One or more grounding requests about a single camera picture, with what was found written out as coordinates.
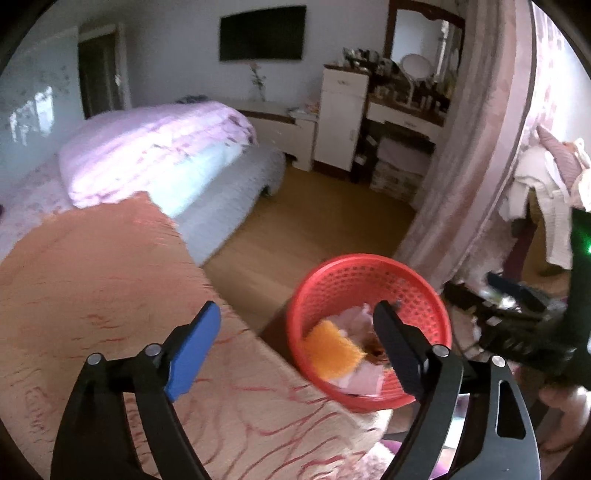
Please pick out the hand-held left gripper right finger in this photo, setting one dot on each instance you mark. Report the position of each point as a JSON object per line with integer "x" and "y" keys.
{"x": 397, "y": 355}

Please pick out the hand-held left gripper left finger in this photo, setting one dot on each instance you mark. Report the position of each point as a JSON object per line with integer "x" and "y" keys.
{"x": 191, "y": 355}

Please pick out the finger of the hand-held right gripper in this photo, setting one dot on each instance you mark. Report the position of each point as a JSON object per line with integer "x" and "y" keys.
{"x": 512, "y": 337}
{"x": 517, "y": 293}

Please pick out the white tissue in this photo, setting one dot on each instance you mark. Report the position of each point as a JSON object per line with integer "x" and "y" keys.
{"x": 364, "y": 376}

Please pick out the white translucent plastic bag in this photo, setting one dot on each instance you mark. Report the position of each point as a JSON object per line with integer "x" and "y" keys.
{"x": 355, "y": 321}

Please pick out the yellow-orange knitted cloth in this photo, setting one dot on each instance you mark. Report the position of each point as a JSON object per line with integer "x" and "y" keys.
{"x": 332, "y": 350}

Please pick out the red plastic mesh basket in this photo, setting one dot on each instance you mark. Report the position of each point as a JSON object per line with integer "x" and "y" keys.
{"x": 369, "y": 281}

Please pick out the person's right hand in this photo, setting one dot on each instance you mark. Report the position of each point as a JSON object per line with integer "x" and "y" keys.
{"x": 568, "y": 401}

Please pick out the mustard brown garment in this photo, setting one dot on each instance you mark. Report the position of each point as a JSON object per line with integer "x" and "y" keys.
{"x": 538, "y": 256}

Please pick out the person's purple trousers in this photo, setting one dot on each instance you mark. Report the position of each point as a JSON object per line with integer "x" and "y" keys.
{"x": 392, "y": 450}

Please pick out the person's pink fleece robe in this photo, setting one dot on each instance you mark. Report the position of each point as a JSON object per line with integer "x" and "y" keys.
{"x": 376, "y": 466}

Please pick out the orange rose-pattern blanket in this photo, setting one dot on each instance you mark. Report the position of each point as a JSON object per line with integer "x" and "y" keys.
{"x": 92, "y": 277}

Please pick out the pink knitted garment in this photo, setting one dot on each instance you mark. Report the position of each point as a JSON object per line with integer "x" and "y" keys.
{"x": 561, "y": 154}

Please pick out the pink floral curtain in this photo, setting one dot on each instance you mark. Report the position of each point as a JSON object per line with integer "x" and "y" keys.
{"x": 471, "y": 138}

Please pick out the grey upholstered bed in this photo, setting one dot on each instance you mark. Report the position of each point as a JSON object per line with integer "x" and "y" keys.
{"x": 240, "y": 184}

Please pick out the pale blue quilt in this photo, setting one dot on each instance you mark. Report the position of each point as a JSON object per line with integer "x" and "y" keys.
{"x": 203, "y": 170}

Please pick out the brown and white dressing table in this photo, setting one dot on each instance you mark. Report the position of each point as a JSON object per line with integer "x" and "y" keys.
{"x": 401, "y": 120}

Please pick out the row of cosmetic bottles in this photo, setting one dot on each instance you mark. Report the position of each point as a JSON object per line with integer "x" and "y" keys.
{"x": 429, "y": 94}

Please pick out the pink folded duvet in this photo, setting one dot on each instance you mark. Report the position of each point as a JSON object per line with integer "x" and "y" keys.
{"x": 152, "y": 138}

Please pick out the low cream cabinet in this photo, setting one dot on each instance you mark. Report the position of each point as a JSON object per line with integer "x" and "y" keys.
{"x": 295, "y": 138}

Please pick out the tall white cabinet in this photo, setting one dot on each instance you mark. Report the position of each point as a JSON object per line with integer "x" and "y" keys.
{"x": 339, "y": 120}

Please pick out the round white makeup mirror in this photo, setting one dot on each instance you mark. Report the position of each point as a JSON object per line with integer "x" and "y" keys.
{"x": 415, "y": 64}

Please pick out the stack of magazines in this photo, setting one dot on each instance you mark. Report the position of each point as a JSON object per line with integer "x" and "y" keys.
{"x": 304, "y": 110}

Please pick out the pink flower in vase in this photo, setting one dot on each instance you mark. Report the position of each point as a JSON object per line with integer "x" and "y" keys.
{"x": 257, "y": 81}

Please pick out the brown wooden door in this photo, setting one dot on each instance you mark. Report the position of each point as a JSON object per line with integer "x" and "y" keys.
{"x": 99, "y": 74}

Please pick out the white floral sliding wardrobe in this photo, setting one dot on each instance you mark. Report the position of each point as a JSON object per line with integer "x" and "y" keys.
{"x": 37, "y": 92}

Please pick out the brown-framed wall mirror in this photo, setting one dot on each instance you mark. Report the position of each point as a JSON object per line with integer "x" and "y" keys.
{"x": 420, "y": 32}

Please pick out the black wall television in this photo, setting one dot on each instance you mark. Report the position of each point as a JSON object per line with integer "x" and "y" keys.
{"x": 262, "y": 33}

